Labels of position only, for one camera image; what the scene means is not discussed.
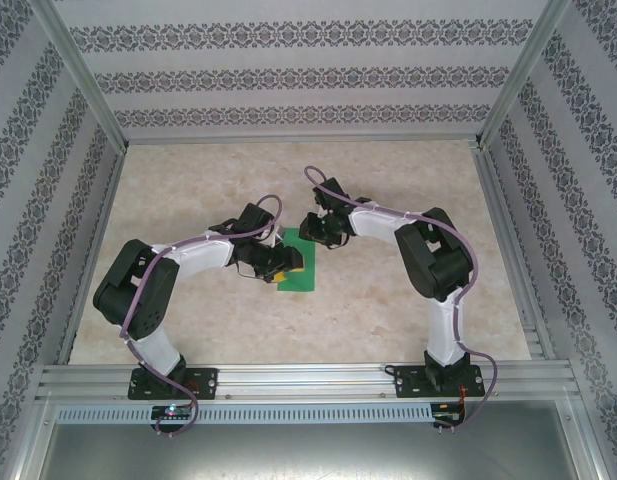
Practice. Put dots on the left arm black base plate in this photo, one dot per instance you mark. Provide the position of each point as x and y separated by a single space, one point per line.
208 380

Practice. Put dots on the grey metal panel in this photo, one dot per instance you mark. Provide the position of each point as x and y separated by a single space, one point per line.
308 455

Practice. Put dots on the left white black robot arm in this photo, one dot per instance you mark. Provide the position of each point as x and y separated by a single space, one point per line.
198 252

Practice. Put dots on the aluminium frame bar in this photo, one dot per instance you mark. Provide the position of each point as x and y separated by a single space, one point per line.
32 440
86 70
498 200
522 70
589 460
94 250

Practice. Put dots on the green paper sheet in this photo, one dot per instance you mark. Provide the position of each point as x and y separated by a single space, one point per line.
298 282

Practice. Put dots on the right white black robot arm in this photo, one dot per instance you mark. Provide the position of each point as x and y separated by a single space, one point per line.
378 222

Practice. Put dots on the aluminium mounting rail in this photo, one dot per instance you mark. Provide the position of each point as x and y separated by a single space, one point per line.
308 380

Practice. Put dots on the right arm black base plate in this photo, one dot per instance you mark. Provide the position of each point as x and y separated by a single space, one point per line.
408 382

